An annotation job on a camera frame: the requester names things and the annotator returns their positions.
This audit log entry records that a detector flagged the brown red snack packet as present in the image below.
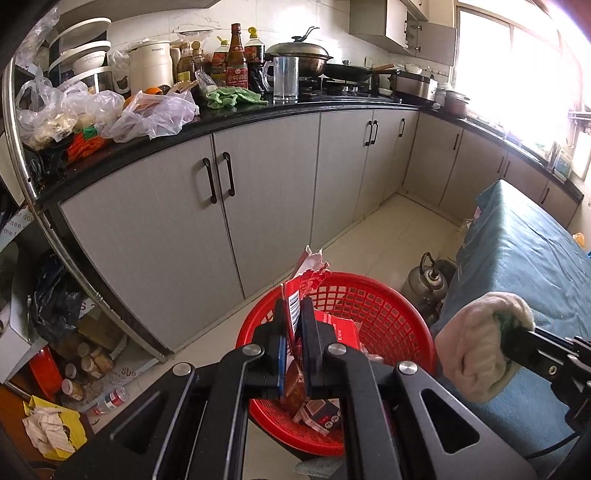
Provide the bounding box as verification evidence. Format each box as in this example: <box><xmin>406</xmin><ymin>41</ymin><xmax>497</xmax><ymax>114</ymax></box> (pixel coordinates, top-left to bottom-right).
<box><xmin>280</xmin><ymin>360</ymin><xmax>307</xmax><ymax>418</ymax></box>

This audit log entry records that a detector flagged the white blue medicine box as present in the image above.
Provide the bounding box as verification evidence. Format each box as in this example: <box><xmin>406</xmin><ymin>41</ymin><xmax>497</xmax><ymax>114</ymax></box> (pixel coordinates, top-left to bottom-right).
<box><xmin>315</xmin><ymin>309</ymin><xmax>361</xmax><ymax>350</ymax></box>

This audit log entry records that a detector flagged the red white torn wrapper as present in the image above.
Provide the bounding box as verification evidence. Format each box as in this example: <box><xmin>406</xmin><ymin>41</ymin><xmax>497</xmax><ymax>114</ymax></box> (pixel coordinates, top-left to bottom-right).
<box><xmin>280</xmin><ymin>245</ymin><xmax>331</xmax><ymax>351</ymax></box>

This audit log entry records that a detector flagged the red plastic basket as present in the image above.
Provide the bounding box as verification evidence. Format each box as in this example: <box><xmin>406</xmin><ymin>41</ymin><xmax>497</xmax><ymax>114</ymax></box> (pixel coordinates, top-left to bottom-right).
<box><xmin>249</xmin><ymin>272</ymin><xmax>436</xmax><ymax>457</ymax></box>

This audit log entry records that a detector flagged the blue table cloth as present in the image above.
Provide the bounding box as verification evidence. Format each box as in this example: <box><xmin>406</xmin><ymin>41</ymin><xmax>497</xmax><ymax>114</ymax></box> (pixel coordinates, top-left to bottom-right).
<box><xmin>431</xmin><ymin>180</ymin><xmax>590</xmax><ymax>478</ymax></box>

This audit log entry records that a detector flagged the metal kettle on floor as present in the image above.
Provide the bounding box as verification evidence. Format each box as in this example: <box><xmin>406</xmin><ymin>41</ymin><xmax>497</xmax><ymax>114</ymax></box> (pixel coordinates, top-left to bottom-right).
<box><xmin>402</xmin><ymin>252</ymin><xmax>448</xmax><ymax>320</ymax></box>

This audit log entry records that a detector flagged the dark red pot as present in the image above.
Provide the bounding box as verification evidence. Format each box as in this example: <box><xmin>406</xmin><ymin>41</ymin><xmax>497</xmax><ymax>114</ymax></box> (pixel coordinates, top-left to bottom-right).
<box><xmin>444</xmin><ymin>90</ymin><xmax>471</xmax><ymax>118</ymax></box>

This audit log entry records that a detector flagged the steel rice cooker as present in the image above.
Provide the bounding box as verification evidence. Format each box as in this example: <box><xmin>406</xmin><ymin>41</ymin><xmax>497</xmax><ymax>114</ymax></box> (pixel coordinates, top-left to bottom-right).
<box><xmin>390</xmin><ymin>70</ymin><xmax>438</xmax><ymax>103</ymax></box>

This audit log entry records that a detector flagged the white plastic bag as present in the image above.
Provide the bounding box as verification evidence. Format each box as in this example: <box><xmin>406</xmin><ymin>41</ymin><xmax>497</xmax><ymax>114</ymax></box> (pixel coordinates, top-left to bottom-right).
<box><xmin>97</xmin><ymin>91</ymin><xmax>199</xmax><ymax>143</ymax></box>

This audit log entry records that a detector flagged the green rag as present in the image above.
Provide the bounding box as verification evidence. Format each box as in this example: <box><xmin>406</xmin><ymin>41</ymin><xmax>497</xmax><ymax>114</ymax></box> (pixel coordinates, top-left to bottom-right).
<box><xmin>205</xmin><ymin>87</ymin><xmax>269</xmax><ymax>110</ymax></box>

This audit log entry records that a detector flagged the red label sauce bottle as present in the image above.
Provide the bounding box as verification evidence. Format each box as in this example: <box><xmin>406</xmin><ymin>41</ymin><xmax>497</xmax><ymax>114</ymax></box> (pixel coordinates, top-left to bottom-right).
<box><xmin>225</xmin><ymin>23</ymin><xmax>249</xmax><ymax>89</ymax></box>

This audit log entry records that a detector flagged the glass measuring jug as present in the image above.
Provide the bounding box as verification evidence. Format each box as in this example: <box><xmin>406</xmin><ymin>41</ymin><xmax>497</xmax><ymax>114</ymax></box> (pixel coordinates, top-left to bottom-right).
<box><xmin>263</xmin><ymin>56</ymin><xmax>300</xmax><ymax>104</ymax></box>

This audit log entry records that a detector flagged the black frying pan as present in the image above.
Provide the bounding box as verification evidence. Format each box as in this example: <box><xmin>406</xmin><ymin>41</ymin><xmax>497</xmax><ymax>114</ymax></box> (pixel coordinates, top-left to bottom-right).
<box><xmin>324</xmin><ymin>63</ymin><xmax>394</xmax><ymax>83</ymax></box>

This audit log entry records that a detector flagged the white electric kettle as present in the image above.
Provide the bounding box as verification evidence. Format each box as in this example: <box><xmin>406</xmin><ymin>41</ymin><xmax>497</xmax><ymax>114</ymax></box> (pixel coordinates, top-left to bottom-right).
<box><xmin>126</xmin><ymin>39</ymin><xmax>174</xmax><ymax>95</ymax></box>

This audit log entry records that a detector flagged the dark soy sauce bottle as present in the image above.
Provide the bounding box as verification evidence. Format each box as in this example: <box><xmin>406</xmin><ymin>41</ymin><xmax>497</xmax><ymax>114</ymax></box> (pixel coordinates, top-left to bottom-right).
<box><xmin>245</xmin><ymin>27</ymin><xmax>266</xmax><ymax>94</ymax></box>

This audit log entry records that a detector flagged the lidded steel wok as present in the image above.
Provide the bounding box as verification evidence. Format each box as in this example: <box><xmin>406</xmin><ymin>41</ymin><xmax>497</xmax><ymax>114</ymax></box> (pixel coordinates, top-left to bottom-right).
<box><xmin>264</xmin><ymin>26</ymin><xmax>332</xmax><ymax>78</ymax></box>

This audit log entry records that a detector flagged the white dish rack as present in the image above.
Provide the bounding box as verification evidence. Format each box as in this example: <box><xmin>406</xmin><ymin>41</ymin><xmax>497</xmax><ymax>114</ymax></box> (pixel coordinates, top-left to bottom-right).
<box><xmin>46</xmin><ymin>17</ymin><xmax>111</xmax><ymax>87</ymax></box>

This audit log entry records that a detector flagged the black cable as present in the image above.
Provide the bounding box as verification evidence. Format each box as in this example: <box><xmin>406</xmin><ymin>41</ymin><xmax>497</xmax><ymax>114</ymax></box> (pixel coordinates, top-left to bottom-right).
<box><xmin>523</xmin><ymin>430</ymin><xmax>581</xmax><ymax>461</ymax></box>

